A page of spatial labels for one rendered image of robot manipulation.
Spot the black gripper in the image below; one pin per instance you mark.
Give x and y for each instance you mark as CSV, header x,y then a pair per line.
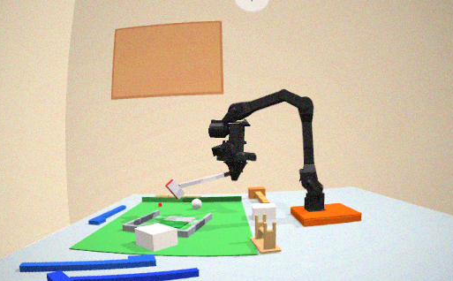
x,y
236,162

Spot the white golf ball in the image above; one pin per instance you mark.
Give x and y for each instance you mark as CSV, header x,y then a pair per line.
x,y
196,204

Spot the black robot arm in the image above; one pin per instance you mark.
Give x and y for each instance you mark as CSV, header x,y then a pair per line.
x,y
314,200

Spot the white box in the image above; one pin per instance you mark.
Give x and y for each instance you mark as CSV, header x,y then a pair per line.
x,y
264,208
156,237

